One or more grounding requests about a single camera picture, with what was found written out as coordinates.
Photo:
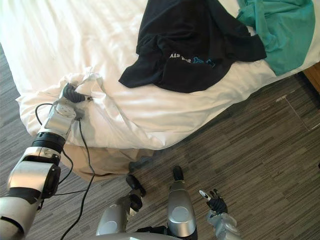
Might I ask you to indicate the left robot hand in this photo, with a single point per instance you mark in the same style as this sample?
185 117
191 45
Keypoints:
71 94

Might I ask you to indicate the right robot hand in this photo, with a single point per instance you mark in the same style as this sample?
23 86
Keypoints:
218 203

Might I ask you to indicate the white bed duvet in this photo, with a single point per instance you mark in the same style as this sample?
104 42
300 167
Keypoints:
105 75

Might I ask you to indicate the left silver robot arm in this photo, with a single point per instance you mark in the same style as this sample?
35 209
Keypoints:
37 160

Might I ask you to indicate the beige bed skirt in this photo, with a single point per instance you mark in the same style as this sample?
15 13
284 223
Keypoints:
100 160

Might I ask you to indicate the right silver robot leg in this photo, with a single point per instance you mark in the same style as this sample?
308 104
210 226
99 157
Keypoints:
179 207

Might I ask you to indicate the silver robot torso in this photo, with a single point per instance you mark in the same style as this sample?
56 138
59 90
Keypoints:
147 233

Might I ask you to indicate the black printed t-shirt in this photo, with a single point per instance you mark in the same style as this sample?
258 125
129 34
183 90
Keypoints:
192 45

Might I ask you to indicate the wooden furniture piece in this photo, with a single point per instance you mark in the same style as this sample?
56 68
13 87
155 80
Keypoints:
312 78

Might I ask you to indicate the teal green garment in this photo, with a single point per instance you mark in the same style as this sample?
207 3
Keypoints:
277 32

